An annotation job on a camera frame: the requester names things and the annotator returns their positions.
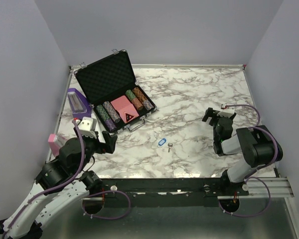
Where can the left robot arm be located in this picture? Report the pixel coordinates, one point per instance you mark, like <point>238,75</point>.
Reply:
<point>61,182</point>

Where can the aluminium frame rail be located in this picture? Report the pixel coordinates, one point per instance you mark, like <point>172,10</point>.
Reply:
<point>275,187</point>

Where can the blue key tag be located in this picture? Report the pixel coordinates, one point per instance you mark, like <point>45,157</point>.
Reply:
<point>162,142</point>

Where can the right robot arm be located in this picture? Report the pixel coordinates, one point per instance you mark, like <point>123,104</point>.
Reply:
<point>257,145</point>

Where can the black poker chip case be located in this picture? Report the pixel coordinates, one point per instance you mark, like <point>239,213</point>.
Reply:
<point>108,79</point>

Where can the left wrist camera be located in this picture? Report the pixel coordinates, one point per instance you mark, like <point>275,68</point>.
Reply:
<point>87,127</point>

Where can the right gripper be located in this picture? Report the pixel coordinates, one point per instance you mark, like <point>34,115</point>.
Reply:
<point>209,113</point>

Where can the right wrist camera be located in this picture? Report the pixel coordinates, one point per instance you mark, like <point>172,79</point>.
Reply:
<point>226,111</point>

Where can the silver key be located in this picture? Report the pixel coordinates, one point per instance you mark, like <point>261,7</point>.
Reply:
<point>170,145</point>

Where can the purple metronome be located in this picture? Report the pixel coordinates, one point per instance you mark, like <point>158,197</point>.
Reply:
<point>78,103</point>

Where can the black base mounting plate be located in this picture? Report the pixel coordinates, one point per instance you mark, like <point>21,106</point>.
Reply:
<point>165,192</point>

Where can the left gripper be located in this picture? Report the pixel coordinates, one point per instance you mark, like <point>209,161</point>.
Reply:
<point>110,143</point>

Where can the pink box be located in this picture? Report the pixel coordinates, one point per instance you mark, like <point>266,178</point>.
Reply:
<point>55,142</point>

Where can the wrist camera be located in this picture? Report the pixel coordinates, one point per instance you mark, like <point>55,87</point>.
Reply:
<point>87,127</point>
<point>226,111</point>

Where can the pink playing card deck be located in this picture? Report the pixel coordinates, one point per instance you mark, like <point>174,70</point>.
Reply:
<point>125,108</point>

